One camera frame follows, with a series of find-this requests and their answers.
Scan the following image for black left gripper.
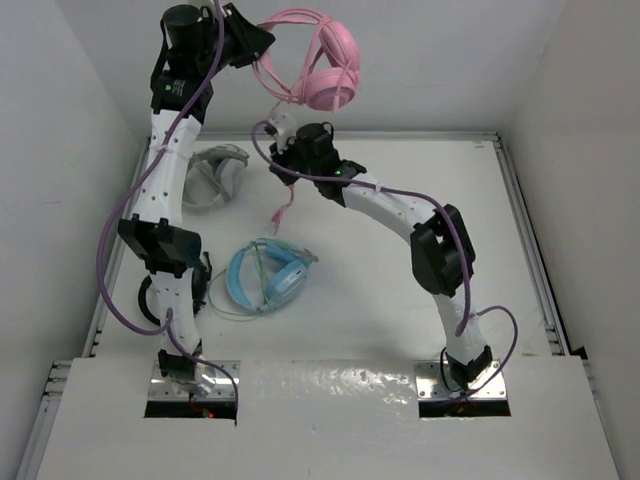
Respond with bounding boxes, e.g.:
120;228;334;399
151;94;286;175
193;3;270;78

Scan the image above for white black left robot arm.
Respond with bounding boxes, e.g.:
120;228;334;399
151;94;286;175
118;3;275;384

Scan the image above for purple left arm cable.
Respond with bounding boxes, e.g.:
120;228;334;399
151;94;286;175
95;0;241;416

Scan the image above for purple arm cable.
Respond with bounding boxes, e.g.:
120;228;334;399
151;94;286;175
250;119;519;406
95;0;241;416

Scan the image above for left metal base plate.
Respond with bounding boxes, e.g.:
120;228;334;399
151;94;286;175
147;361;240;401

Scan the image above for black headphones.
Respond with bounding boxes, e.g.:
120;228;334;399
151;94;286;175
137;252;215;326

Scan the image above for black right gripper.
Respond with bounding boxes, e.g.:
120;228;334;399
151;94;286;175
272;132;321;185

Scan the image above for metal base plate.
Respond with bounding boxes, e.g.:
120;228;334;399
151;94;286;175
147;361;240;401
414;358;507;400

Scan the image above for blue headphones with green cable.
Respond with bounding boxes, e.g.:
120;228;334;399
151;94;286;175
207;237;319;322

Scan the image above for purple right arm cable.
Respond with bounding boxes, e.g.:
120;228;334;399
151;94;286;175
250;119;519;406

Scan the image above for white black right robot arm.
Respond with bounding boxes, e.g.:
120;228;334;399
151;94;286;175
249;8;493;394

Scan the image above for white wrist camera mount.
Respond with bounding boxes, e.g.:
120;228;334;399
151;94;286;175
264;103;298;153

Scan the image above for white headphones with cable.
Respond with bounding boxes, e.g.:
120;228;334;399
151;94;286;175
182;144;249;210

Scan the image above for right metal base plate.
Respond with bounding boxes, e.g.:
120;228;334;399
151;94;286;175
414;358;507;400

